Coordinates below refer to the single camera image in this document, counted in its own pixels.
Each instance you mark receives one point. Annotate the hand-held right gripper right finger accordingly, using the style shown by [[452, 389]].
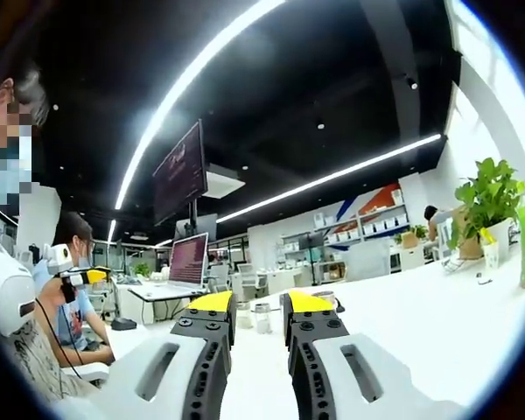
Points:
[[359, 376]]

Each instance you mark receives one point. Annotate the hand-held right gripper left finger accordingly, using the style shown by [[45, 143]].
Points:
[[157, 376]]

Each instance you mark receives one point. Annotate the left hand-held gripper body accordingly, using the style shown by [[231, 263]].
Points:
[[60, 258]]

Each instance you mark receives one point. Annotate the clear glass seasoning bottle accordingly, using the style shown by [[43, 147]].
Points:
[[244, 316], [263, 321]]

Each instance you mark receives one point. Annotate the white cup yellow label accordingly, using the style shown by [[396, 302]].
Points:
[[491, 256]]

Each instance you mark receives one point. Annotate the small desk plant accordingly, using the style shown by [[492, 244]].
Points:
[[141, 269]]

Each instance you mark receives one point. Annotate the black desk object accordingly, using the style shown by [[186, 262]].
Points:
[[123, 324]]

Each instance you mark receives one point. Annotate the white side desk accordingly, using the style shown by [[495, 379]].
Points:
[[157, 302]]

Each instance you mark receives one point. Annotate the round glass jar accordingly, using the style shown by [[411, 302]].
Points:
[[326, 297]]

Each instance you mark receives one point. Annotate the open silver laptop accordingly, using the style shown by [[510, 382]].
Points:
[[188, 262]]

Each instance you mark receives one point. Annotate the light grey chair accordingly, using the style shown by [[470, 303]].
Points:
[[367, 260]]

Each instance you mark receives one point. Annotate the hanging dark monitor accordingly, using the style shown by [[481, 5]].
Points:
[[178, 172]]

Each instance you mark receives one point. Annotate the small potted plant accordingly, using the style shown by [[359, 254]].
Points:
[[413, 234]]

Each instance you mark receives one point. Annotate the small black table object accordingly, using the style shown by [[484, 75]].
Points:
[[482, 280]]

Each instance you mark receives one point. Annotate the white ceiling air conditioner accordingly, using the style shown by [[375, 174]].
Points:
[[221, 181]]

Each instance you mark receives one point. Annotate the person's head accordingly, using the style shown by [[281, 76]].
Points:
[[30, 94]]

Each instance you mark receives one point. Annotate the brown paper bag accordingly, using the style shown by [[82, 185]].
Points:
[[468, 236]]

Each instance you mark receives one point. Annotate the long curved ceiling light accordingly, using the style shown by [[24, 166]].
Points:
[[175, 92]]

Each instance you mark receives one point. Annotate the straight ceiling light strip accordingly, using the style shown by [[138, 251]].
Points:
[[332, 176]]

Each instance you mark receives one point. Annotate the green potted plant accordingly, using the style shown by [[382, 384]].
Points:
[[490, 192]]

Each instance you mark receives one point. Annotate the ceiling spotlight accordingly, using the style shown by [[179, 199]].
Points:
[[413, 85], [320, 126]]

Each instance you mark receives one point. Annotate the white wall shelf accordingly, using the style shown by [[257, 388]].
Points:
[[376, 223]]

